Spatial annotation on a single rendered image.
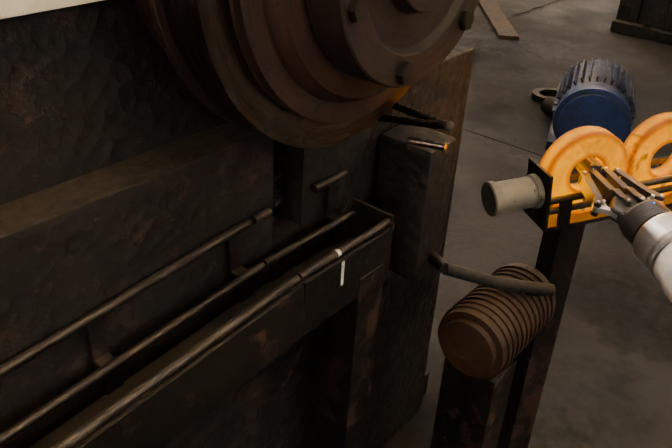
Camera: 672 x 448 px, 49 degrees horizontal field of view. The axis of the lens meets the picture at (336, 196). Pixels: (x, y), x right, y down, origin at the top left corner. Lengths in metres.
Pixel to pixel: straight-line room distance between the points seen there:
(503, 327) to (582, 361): 0.84
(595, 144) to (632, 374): 0.90
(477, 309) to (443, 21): 0.53
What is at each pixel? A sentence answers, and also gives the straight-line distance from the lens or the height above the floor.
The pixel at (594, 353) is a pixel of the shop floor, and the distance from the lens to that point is 2.09.
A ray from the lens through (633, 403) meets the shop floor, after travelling 1.98.
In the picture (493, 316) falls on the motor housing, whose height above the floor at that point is 0.53.
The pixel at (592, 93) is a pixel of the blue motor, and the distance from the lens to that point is 2.95.
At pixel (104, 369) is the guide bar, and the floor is 0.68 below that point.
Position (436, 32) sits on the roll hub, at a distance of 0.85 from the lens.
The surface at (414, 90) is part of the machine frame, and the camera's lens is 1.20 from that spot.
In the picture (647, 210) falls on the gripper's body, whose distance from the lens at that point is 1.18.
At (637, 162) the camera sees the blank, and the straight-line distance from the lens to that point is 1.37.
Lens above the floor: 1.26
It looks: 29 degrees down
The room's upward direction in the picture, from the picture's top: 4 degrees clockwise
